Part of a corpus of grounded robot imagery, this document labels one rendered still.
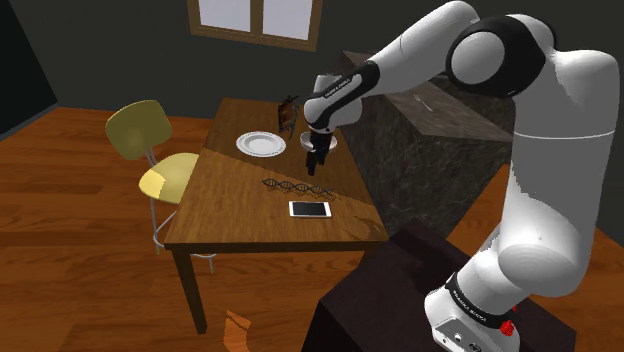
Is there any grey bowl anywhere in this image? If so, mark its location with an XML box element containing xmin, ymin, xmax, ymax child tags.
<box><xmin>299</xmin><ymin>131</ymin><xmax>339</xmax><ymax>153</ymax></box>

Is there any dark double helix model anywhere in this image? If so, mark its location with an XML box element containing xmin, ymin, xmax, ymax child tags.
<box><xmin>261</xmin><ymin>177</ymin><xmax>342</xmax><ymax>203</ymax></box>

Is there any dark framed picture stand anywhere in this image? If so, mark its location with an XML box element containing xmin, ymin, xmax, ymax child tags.
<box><xmin>277</xmin><ymin>95</ymin><xmax>301</xmax><ymax>141</ymax></box>

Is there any white round plate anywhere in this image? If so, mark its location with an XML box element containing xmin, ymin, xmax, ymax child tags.
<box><xmin>235</xmin><ymin>130</ymin><xmax>287</xmax><ymax>159</ymax></box>

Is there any white tablet with black screen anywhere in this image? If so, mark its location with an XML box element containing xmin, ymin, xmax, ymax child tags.
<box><xmin>288</xmin><ymin>200</ymin><xmax>333</xmax><ymax>219</ymax></box>

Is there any brown wooden table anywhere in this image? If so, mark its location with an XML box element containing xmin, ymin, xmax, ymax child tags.
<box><xmin>163</xmin><ymin>96</ymin><xmax>390</xmax><ymax>336</ymax></box>

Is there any dark marble counter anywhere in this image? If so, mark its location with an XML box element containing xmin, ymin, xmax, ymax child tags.
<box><xmin>336</xmin><ymin>50</ymin><xmax>514</xmax><ymax>240</ymax></box>

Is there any wooden framed window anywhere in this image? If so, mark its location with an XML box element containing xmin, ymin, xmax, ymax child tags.
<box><xmin>186</xmin><ymin>0</ymin><xmax>324</xmax><ymax>53</ymax></box>

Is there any yellow chair with metal legs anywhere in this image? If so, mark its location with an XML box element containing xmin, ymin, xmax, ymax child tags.
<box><xmin>104</xmin><ymin>99</ymin><xmax>218</xmax><ymax>274</ymax></box>

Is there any dark robot stand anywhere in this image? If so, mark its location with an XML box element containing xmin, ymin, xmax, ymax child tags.
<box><xmin>301</xmin><ymin>217</ymin><xmax>578</xmax><ymax>352</ymax></box>

